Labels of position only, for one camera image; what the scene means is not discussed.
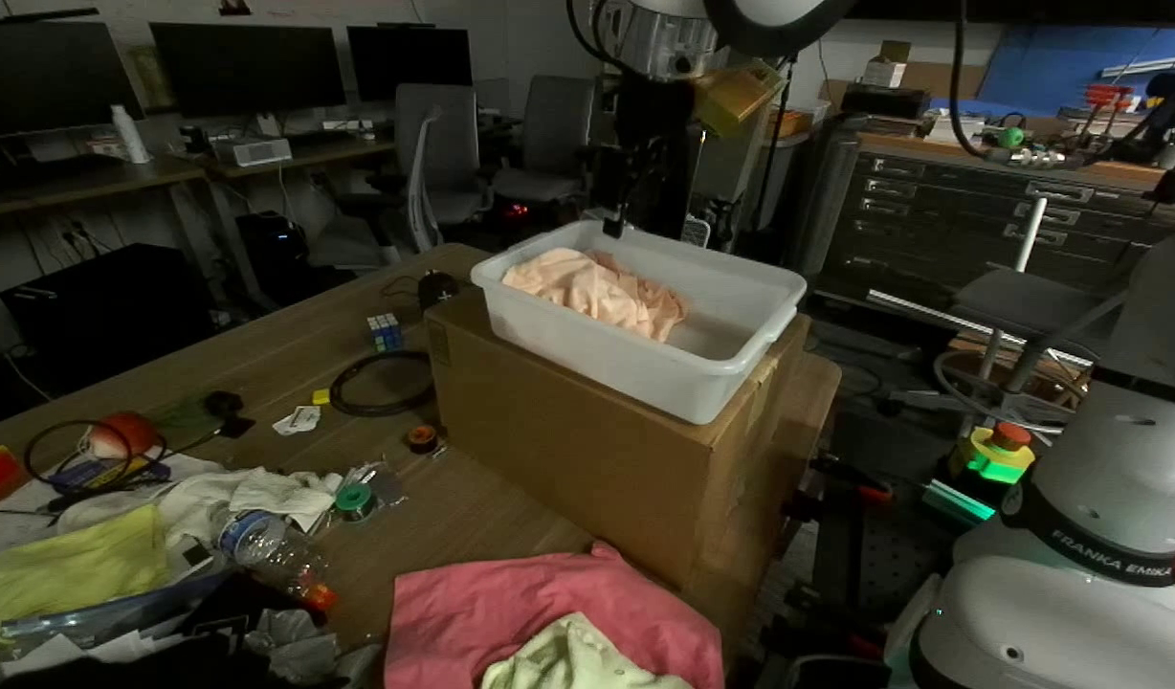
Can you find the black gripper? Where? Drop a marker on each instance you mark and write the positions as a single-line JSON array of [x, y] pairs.
[[654, 123]]

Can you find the peach towel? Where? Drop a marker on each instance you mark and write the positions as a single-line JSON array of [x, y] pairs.
[[600, 290]]

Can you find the light yellow t-shirt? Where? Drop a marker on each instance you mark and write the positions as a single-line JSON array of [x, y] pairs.
[[572, 653]]

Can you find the pink t-shirt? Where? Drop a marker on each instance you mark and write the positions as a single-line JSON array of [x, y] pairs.
[[455, 620]]

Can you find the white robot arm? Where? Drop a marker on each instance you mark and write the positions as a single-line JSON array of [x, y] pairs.
[[1075, 583]]

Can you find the white plastic box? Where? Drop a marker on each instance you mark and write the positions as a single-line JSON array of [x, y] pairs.
[[737, 311]]

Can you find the brown cardboard box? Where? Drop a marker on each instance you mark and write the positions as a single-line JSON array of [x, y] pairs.
[[691, 503]]

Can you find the grey office chair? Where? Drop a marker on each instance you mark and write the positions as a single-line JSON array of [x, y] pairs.
[[552, 138], [438, 152]]

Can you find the dark tool cabinet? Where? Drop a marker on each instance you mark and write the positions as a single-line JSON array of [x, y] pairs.
[[928, 223]]

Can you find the rubiks cube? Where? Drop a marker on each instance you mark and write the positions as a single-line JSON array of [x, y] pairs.
[[386, 331]]

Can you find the white device on desk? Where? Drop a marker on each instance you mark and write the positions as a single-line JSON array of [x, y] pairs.
[[262, 152]]

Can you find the middle black monitor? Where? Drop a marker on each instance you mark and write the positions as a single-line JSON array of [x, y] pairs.
[[245, 71]]

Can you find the emergency stop button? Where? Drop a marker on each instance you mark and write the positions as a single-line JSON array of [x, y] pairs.
[[1001, 454]]

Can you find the white bottle on desk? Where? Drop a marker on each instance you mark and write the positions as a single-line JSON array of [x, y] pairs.
[[127, 134]]

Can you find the wooden desk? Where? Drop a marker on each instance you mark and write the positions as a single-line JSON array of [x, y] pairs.
[[103, 176]]

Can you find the crumpled clear plastic bottle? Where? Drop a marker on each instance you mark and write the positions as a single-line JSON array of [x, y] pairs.
[[280, 555]]

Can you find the white cloth pile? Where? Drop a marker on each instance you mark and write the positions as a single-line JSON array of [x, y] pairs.
[[201, 508]]

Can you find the yellow green cloth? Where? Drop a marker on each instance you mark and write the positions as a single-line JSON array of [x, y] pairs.
[[87, 567]]

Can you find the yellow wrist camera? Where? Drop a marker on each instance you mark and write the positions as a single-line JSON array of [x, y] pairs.
[[732, 96]]

